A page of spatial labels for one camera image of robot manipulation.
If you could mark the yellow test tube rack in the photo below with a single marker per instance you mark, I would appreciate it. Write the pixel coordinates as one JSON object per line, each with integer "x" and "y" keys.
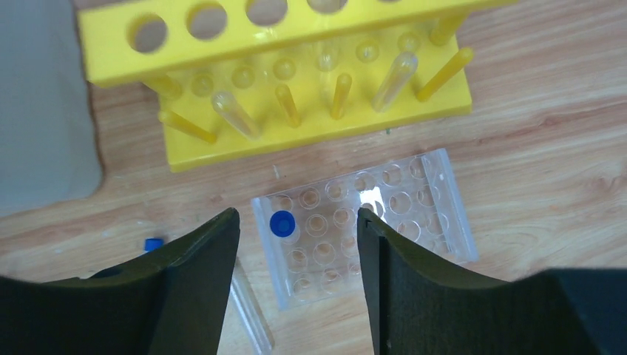
{"x": 309, "y": 77}

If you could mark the beige plastic bin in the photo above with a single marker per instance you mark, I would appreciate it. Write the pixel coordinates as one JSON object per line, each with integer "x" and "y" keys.
{"x": 48, "y": 140}

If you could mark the small clear tube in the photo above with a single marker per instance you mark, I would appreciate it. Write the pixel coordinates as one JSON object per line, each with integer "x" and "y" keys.
{"x": 226, "y": 106}

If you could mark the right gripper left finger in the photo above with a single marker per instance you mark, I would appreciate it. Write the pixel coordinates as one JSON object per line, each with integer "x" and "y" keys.
{"x": 168, "y": 301}

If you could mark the clear glass test tube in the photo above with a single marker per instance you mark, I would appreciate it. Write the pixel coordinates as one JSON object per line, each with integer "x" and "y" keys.
{"x": 401, "y": 71}

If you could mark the blue cap tube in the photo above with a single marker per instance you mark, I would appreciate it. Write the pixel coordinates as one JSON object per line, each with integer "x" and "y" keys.
{"x": 250, "y": 312}
{"x": 282, "y": 223}
{"x": 151, "y": 244}

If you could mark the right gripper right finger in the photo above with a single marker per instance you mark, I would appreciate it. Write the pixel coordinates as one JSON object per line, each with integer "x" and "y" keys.
{"x": 420, "y": 303}

